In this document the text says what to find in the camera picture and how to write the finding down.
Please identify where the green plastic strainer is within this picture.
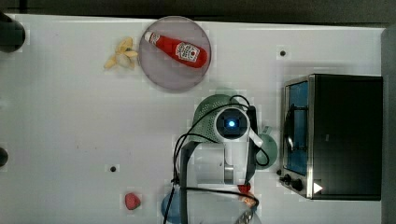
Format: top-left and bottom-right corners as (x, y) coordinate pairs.
(189, 94), (248, 143)

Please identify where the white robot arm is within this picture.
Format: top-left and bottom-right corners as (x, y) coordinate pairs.
(179, 104), (263, 224)

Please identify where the pale purple round plate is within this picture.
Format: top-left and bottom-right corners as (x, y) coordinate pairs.
(138, 16), (211, 91)

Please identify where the red ketchup bottle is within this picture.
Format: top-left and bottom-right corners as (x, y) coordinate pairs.
(144, 32), (208, 68)

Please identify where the green plate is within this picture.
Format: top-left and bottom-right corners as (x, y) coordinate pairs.
(256, 133), (278, 170)

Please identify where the red toy strawberry by oven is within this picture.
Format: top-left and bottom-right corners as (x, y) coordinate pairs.
(237, 185), (251, 193)

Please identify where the peeled toy banana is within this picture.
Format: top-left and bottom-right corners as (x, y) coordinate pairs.
(104, 37), (138, 69)

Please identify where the toy orange slice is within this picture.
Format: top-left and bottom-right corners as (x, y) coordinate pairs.
(241, 196), (258, 208)

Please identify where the blue bowl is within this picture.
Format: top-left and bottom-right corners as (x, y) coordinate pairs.
(161, 190), (181, 224)

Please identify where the black toaster oven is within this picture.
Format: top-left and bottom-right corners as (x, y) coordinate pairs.
(277, 74), (383, 201)

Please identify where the black cylinder cup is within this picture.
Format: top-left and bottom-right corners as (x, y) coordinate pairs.
(0, 12), (26, 53)

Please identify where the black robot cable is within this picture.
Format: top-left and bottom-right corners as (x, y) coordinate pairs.
(163, 94), (271, 224)

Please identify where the dark round post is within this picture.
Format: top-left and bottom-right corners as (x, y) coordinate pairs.
(0, 147), (8, 167)

